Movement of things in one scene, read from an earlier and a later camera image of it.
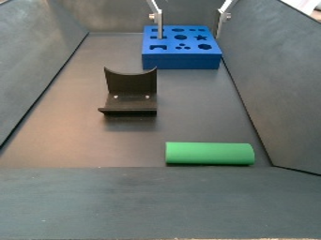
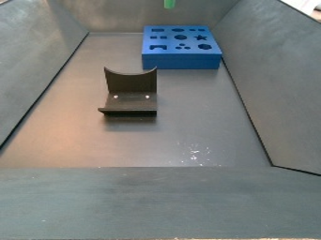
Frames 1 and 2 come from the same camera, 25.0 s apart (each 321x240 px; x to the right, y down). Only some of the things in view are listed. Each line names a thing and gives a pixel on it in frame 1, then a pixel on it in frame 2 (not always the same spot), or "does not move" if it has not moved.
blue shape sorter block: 188,47 does not move
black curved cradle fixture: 131,93 does not move
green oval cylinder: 210,153 to 168,4
